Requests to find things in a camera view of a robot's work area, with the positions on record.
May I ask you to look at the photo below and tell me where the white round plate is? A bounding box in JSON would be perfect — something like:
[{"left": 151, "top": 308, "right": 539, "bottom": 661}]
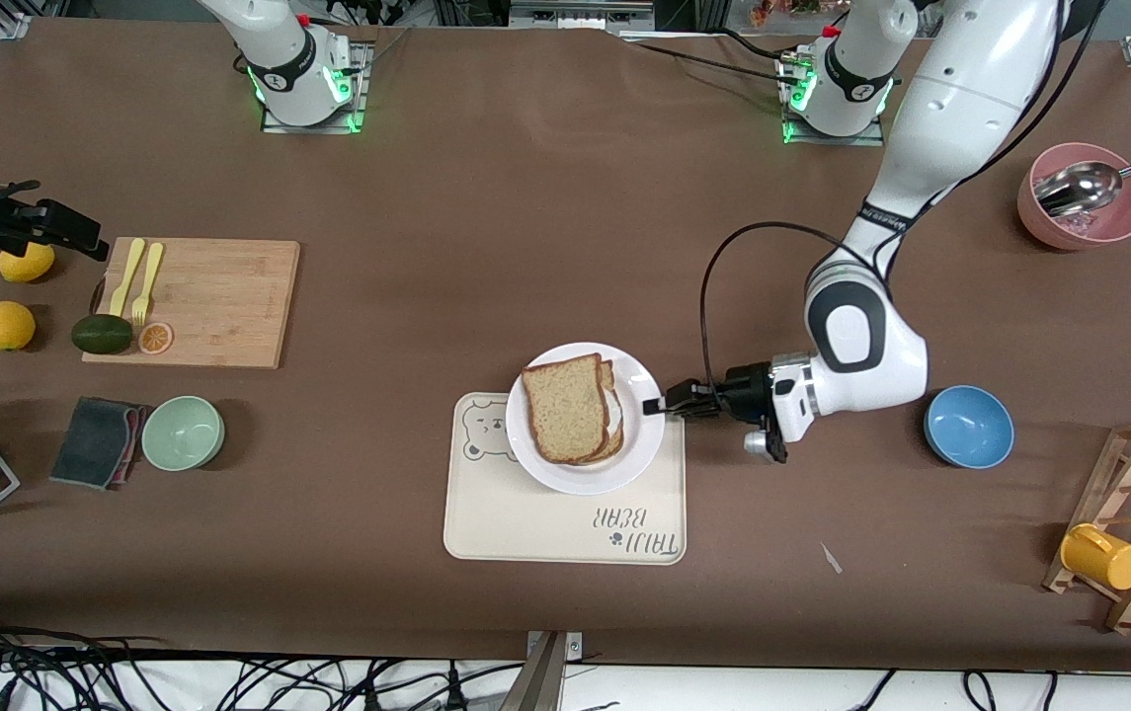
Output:
[{"left": 505, "top": 342, "right": 667, "bottom": 497}]

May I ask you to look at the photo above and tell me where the yellow plastic fork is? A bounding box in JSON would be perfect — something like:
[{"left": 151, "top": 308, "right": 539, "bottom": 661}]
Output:
[{"left": 131, "top": 242, "right": 165, "bottom": 327}]

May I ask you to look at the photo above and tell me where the black table cable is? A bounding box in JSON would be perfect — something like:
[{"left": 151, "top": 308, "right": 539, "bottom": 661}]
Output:
[{"left": 619, "top": 38, "right": 803, "bottom": 85}]

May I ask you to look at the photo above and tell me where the pink bowl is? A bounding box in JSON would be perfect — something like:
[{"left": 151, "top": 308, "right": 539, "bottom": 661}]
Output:
[{"left": 1016, "top": 142, "right": 1131, "bottom": 252}]

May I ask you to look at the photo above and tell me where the brown bread slice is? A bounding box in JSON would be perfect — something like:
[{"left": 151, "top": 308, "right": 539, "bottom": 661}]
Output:
[
  {"left": 580, "top": 360, "right": 625, "bottom": 463},
  {"left": 522, "top": 353, "right": 613, "bottom": 465}
]

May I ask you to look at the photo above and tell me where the yellow plastic knife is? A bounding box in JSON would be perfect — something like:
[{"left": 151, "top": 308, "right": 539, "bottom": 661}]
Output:
[{"left": 109, "top": 237, "right": 147, "bottom": 319}]

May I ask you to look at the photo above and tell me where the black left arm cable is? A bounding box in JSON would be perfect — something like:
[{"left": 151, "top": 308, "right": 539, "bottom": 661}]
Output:
[{"left": 698, "top": 221, "right": 867, "bottom": 396}]

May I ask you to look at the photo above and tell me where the dark grey folded cloth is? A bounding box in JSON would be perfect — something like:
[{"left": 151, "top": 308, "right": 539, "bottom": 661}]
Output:
[{"left": 48, "top": 396, "right": 146, "bottom": 491}]

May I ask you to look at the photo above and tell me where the mint green bowl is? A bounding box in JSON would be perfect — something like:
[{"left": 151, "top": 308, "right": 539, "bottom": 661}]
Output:
[{"left": 140, "top": 395, "right": 226, "bottom": 472}]

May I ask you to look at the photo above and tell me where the yellow mug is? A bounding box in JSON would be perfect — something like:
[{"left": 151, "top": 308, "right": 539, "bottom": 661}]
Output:
[{"left": 1059, "top": 523, "right": 1131, "bottom": 592}]

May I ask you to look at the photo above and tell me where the bamboo cutting board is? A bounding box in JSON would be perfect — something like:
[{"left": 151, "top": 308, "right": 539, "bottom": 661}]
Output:
[{"left": 81, "top": 237, "right": 301, "bottom": 371}]

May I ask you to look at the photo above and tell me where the dark green avocado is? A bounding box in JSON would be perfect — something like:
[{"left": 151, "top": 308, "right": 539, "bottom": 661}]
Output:
[{"left": 70, "top": 314, "right": 135, "bottom": 356}]

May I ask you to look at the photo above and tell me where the blue bowl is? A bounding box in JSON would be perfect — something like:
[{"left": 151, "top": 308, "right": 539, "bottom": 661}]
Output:
[{"left": 924, "top": 385, "right": 1015, "bottom": 470}]

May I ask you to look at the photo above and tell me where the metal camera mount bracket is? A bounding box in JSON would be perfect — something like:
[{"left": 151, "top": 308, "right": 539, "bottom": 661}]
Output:
[{"left": 524, "top": 630, "right": 586, "bottom": 711}]

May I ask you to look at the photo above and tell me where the cream bear print tray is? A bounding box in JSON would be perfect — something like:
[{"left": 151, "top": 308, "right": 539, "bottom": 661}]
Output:
[{"left": 443, "top": 393, "right": 687, "bottom": 567}]

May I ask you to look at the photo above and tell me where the yellow lemon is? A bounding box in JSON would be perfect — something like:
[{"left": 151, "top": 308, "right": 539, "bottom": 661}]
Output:
[
  {"left": 0, "top": 242, "right": 57, "bottom": 284},
  {"left": 0, "top": 300, "right": 38, "bottom": 352}
]

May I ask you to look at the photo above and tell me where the black floor cable bundle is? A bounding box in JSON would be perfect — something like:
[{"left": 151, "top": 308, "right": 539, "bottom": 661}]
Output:
[{"left": 0, "top": 612, "right": 526, "bottom": 711}]

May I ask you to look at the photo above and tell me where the metal ladle spoon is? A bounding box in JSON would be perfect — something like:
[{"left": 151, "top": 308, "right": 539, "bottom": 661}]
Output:
[{"left": 1034, "top": 148, "right": 1131, "bottom": 218}]

